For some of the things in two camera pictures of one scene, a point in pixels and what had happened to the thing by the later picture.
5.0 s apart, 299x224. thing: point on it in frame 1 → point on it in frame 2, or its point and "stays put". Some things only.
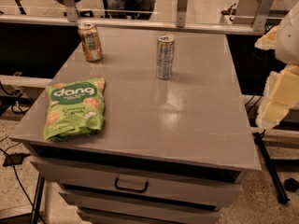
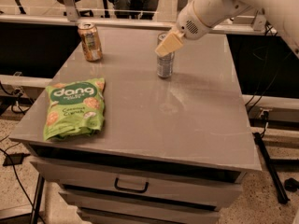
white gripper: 289,40 → 189,22
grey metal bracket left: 69,3 stays put
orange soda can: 91,41 stays put
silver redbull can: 164,55 stays put
